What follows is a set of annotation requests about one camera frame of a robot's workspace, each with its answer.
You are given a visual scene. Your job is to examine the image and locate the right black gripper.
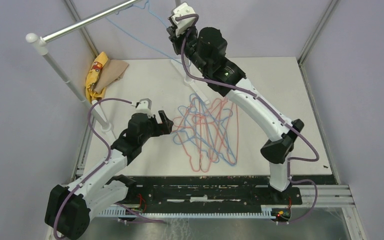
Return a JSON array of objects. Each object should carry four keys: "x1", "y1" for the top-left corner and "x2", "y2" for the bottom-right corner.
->
[{"x1": 168, "y1": 22, "x2": 209, "y2": 75}]

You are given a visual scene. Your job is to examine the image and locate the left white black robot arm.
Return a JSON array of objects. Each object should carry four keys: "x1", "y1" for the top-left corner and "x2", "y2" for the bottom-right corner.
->
[{"x1": 44, "y1": 110, "x2": 174, "y2": 240}]

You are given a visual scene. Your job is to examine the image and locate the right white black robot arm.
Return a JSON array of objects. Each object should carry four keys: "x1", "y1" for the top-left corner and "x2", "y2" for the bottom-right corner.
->
[{"x1": 166, "y1": 25, "x2": 304, "y2": 204}]

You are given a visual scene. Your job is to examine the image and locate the beige cloth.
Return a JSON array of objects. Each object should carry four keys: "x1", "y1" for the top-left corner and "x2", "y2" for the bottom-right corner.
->
[{"x1": 93, "y1": 59, "x2": 129, "y2": 93}]

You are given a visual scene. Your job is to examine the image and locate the yellow patterned cloth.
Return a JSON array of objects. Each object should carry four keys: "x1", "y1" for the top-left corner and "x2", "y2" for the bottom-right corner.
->
[{"x1": 84, "y1": 52, "x2": 109, "y2": 103}]

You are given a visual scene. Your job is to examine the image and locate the silver horizontal rack rod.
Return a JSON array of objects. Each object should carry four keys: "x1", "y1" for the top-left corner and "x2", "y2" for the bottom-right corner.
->
[{"x1": 41, "y1": 0, "x2": 141, "y2": 44}]

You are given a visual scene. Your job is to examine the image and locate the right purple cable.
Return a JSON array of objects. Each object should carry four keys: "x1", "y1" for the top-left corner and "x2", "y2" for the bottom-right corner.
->
[{"x1": 175, "y1": 13, "x2": 320, "y2": 225}]

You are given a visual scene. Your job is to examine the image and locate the purple cable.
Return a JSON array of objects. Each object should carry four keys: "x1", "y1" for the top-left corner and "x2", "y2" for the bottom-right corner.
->
[
  {"x1": 52, "y1": 97, "x2": 140, "y2": 240},
  {"x1": 175, "y1": 13, "x2": 320, "y2": 225}
]

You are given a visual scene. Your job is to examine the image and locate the rear white rack post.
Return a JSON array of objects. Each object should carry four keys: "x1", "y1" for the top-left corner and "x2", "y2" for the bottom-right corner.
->
[{"x1": 175, "y1": 0, "x2": 193, "y2": 86}]

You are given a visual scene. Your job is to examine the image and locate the white rack post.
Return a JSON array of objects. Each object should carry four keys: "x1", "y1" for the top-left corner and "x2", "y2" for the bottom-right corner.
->
[
  {"x1": 25, "y1": 33, "x2": 113, "y2": 134},
  {"x1": 175, "y1": 0, "x2": 193, "y2": 86}
]

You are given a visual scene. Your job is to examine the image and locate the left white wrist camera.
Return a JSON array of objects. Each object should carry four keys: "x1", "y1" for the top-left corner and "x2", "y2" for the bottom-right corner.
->
[{"x1": 135, "y1": 98, "x2": 153, "y2": 118}]

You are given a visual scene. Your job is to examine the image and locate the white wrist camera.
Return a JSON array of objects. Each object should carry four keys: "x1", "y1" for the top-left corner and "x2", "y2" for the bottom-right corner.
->
[
  {"x1": 135, "y1": 98, "x2": 153, "y2": 118},
  {"x1": 169, "y1": 2, "x2": 199, "y2": 37}
]

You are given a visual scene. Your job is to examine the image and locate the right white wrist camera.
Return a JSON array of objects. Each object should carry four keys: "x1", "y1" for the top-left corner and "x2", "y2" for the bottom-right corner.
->
[{"x1": 169, "y1": 2, "x2": 199, "y2": 37}]

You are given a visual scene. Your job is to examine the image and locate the blue wire hanger on table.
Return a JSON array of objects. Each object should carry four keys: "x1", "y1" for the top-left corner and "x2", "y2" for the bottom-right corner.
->
[{"x1": 172, "y1": 93, "x2": 239, "y2": 173}]

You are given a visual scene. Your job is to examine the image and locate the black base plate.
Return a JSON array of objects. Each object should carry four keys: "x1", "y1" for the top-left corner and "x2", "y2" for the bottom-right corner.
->
[{"x1": 120, "y1": 175, "x2": 303, "y2": 214}]

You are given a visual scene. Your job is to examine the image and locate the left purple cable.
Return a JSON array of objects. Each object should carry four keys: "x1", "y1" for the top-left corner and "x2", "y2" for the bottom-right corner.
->
[{"x1": 52, "y1": 97, "x2": 140, "y2": 240}]

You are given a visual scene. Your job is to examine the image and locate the white toothed cable duct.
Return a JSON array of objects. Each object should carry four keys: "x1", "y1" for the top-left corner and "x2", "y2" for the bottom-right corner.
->
[{"x1": 96, "y1": 205, "x2": 276, "y2": 220}]

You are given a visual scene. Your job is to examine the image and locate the left white rack post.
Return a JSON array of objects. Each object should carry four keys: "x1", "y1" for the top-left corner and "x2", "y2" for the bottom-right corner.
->
[{"x1": 25, "y1": 33, "x2": 113, "y2": 134}]

